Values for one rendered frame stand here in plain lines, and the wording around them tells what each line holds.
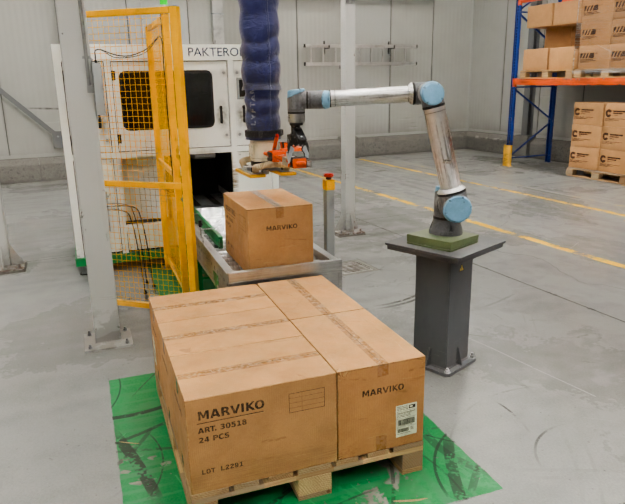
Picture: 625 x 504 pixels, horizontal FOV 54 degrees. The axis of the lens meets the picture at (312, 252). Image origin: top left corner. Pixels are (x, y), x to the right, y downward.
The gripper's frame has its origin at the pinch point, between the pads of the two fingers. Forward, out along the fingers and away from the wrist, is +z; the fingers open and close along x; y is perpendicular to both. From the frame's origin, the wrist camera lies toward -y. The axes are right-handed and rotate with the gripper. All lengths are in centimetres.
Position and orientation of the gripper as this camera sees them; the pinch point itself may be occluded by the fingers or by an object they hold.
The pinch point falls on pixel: (298, 161)
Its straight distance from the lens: 327.0
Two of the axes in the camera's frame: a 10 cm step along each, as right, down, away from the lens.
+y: -3.5, -2.5, 9.0
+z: 0.1, 9.6, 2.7
